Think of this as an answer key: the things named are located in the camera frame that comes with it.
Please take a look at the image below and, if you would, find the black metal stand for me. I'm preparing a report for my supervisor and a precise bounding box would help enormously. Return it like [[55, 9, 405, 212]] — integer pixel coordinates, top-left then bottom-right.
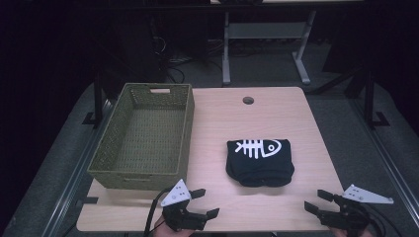
[[362, 67, 391, 130], [82, 70, 105, 130]]

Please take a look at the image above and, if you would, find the tangle of floor cables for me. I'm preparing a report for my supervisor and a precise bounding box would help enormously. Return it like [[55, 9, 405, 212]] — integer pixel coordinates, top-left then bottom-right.
[[149, 31, 225, 85]]

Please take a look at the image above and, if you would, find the black fishbone print garment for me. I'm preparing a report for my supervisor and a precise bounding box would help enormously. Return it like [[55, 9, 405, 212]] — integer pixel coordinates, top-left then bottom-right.
[[225, 138, 295, 189]]

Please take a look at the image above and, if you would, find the grey metal desk frame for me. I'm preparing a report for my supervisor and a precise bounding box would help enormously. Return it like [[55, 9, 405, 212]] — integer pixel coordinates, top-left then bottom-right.
[[221, 9, 317, 87]]

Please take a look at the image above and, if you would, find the person's right hand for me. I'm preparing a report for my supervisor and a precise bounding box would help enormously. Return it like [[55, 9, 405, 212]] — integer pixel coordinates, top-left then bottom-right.
[[330, 228, 376, 237]]

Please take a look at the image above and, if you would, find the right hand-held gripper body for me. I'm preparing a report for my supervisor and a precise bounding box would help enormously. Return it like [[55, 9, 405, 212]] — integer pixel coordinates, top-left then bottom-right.
[[320, 184, 395, 231]]

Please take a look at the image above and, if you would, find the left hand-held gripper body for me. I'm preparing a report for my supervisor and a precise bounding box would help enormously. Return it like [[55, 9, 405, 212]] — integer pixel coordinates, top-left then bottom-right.
[[160, 179, 209, 231]]

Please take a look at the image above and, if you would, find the aluminium floor rail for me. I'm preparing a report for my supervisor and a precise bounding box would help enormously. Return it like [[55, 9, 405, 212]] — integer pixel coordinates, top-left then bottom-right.
[[348, 97, 419, 230], [41, 98, 115, 237]]

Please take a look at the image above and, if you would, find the black table bracket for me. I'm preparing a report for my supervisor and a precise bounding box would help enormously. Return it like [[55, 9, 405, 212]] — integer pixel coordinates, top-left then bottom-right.
[[76, 196, 100, 205]]

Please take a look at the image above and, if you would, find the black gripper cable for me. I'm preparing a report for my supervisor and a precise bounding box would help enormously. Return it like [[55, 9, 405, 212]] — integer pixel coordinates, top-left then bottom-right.
[[142, 187, 173, 237], [361, 202, 398, 237]]

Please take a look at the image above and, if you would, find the person's left hand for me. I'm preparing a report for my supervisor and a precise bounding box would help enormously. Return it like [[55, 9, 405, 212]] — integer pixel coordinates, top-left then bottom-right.
[[152, 214, 196, 237]]

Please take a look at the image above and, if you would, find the green woven basket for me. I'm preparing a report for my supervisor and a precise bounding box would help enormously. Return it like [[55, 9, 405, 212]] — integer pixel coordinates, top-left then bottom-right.
[[87, 82, 196, 192]]

